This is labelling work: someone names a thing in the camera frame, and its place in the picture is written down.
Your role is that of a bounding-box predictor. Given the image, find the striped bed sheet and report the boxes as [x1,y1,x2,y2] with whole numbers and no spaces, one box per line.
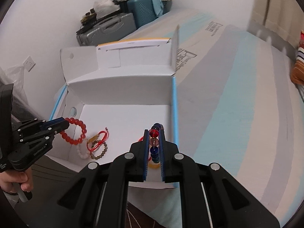
[126,9,304,228]

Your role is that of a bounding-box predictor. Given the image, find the pink bead bracelet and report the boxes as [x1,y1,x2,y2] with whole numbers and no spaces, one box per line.
[76,145,89,159]

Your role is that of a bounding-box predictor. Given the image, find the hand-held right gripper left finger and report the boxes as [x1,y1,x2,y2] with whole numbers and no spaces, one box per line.
[27,129,150,228]

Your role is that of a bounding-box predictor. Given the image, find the brown patterned cloth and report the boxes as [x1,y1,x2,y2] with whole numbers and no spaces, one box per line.
[126,202,167,228]

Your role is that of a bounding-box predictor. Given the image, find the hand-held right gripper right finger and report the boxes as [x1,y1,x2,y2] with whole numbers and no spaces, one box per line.
[159,127,281,228]

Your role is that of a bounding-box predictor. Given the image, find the person's left hand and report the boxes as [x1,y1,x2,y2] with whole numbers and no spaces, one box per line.
[0,169,34,194]

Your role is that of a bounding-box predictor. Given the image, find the striped pillow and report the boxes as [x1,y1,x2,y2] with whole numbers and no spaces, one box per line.
[290,31,304,85]

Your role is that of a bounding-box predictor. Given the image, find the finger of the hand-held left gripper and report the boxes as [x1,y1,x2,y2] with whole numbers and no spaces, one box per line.
[39,117,70,130]
[20,125,69,146]

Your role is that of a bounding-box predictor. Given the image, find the red cord bracelet gold tube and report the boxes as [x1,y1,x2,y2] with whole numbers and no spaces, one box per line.
[86,127,108,152]

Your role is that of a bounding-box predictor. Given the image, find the teal cloth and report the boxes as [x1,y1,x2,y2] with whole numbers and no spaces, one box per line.
[150,0,164,17]

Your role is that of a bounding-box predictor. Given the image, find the yellow and blue cardboard box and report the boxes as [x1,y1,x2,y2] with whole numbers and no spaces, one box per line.
[49,25,181,189]

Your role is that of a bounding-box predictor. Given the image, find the wide beige curtain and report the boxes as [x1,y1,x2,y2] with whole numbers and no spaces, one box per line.
[248,0,304,50]

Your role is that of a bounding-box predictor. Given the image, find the white plastic bag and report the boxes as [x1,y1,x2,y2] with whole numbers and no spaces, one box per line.
[94,0,121,15]

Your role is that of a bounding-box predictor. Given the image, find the brown wooden bead bracelet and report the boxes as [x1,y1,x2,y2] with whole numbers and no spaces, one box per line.
[89,141,108,161]

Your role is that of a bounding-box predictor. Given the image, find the multicolour bead bracelet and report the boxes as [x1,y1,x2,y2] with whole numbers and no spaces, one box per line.
[148,123,164,169]

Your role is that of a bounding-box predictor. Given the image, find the teal suitcase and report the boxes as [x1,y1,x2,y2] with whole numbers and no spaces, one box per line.
[127,0,158,29]

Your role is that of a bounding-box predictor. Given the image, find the grey suitcase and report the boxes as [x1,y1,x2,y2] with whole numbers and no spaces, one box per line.
[76,13,137,47]

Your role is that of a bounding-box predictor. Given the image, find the red bead bracelet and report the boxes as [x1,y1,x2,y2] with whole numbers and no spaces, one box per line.
[59,117,87,145]

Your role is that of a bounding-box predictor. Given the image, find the white wall socket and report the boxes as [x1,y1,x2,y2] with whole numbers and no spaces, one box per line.
[24,56,36,72]

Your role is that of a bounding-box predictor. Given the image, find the clear plastic bag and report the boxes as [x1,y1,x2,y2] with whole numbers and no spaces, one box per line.
[0,65,26,133]

